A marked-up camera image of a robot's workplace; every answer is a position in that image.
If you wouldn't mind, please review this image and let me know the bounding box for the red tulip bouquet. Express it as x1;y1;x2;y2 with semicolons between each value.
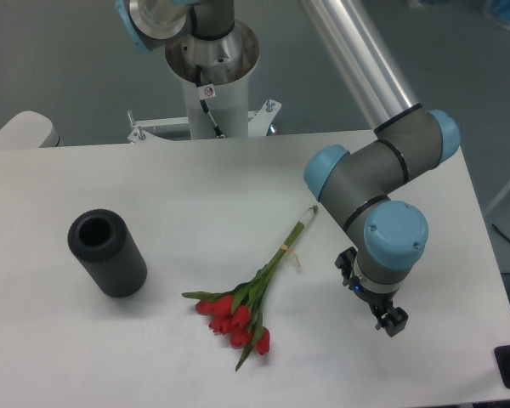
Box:
181;205;319;371

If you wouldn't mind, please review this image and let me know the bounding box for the black pedestal cable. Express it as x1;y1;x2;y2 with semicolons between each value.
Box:
195;64;227;139

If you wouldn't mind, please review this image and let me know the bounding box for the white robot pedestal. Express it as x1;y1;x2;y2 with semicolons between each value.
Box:
127;20;281;143

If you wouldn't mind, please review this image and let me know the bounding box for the white chair back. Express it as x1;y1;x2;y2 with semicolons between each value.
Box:
0;110;64;151

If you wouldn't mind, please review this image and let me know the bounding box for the black ribbed cylindrical vase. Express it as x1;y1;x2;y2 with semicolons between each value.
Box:
67;209;147;298

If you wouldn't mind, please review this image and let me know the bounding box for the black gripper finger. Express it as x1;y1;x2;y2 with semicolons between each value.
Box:
335;248;357;287
370;302;408;337

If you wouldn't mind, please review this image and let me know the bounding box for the black cable on floor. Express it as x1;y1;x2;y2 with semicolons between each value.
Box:
491;224;510;252

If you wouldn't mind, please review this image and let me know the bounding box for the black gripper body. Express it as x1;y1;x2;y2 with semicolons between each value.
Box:
348;260;396;309

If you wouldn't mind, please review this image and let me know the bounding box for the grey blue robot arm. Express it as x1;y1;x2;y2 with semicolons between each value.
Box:
115;1;461;336

